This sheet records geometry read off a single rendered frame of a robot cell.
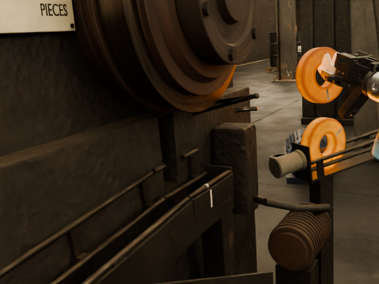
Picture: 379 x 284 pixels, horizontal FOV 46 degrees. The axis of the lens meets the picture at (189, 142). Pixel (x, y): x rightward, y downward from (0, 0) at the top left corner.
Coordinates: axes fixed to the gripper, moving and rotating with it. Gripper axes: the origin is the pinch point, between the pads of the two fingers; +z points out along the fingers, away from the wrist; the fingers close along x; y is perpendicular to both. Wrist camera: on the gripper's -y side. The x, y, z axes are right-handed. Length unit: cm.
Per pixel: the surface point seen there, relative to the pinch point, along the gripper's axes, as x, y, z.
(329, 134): -1.8, -18.3, -5.6
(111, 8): 64, 24, -20
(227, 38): 41.4, 16.4, -18.6
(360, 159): -12.6, -27.1, -9.0
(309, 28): -236, -70, 289
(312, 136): 5.7, -16.7, -7.2
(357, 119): -170, -102, 138
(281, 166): 17.0, -22.8, -9.4
